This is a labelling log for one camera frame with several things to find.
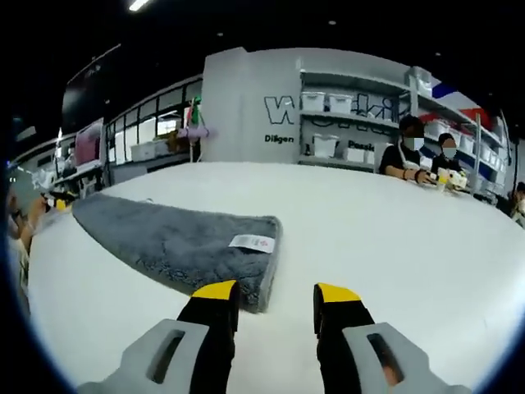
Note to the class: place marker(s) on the white table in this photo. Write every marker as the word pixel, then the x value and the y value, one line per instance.
pixel 348 230

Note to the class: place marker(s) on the red white blue banner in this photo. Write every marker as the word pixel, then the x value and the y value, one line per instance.
pixel 459 100

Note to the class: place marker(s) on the grey metal shelf unit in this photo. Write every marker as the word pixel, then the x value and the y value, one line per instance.
pixel 305 123

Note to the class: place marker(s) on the white lidded box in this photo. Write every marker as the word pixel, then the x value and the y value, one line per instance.
pixel 143 151

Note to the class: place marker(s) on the purple rolled mat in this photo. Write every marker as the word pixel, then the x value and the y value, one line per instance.
pixel 197 134

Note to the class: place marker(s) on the grey towel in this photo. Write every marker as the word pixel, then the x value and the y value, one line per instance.
pixel 164 238

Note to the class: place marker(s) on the white stand with coloured hangers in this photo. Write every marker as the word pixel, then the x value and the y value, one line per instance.
pixel 196 123

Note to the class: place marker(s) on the shelf white storage bins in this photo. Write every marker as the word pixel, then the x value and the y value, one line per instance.
pixel 340 102

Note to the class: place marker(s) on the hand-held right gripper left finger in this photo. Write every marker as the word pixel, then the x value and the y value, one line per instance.
pixel 172 357

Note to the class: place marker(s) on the black hanging display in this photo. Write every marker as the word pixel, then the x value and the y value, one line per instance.
pixel 88 86

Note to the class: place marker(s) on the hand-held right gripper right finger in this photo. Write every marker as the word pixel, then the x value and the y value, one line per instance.
pixel 361 353

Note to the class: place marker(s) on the ceiling light strip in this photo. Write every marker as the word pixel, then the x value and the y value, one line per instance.
pixel 141 5

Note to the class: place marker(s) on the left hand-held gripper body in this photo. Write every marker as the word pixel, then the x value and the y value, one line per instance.
pixel 24 189

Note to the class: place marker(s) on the computer monitor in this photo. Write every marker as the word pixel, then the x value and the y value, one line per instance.
pixel 90 143

